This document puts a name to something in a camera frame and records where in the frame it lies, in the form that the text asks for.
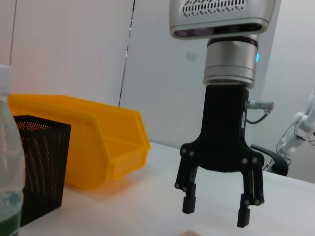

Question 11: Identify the right gripper cable with plug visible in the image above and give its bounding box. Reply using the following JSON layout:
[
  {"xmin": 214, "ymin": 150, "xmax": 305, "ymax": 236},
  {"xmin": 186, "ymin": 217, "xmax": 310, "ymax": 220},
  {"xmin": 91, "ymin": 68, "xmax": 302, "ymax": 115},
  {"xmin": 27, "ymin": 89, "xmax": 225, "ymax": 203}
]
[{"xmin": 245, "ymin": 99, "xmax": 275, "ymax": 125}]

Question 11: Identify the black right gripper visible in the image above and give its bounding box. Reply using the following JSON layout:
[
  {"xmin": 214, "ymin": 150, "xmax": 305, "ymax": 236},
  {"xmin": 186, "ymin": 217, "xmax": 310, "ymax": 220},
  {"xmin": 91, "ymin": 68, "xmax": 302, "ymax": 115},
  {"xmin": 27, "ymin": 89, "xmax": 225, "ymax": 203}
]
[{"xmin": 174, "ymin": 85, "xmax": 266, "ymax": 228}]

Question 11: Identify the clear green-label water bottle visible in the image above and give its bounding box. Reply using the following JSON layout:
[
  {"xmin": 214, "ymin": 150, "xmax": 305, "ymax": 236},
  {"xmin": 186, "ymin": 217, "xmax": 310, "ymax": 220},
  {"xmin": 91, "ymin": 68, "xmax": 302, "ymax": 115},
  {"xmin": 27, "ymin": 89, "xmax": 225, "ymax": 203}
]
[{"xmin": 0, "ymin": 64, "xmax": 27, "ymax": 236}]

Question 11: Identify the right wrist camera housing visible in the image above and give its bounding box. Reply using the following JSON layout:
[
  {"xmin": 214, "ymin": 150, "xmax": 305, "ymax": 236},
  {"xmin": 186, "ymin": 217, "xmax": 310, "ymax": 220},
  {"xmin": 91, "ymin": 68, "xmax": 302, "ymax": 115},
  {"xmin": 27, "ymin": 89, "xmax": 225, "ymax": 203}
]
[{"xmin": 168, "ymin": 0, "xmax": 276, "ymax": 40}]

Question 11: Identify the black mesh pen holder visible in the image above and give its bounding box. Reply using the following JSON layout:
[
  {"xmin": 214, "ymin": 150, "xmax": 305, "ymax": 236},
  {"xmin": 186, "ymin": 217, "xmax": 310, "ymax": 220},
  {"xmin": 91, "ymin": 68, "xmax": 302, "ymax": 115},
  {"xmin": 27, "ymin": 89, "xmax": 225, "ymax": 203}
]
[{"xmin": 12, "ymin": 115, "xmax": 72, "ymax": 227}]

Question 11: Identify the yellow plastic bin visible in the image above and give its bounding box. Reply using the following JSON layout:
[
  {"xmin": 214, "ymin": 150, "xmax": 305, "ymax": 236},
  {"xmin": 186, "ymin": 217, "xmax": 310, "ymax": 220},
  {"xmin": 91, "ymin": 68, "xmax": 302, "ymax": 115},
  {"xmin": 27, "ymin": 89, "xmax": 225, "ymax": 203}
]
[{"xmin": 7, "ymin": 94, "xmax": 151, "ymax": 191}]

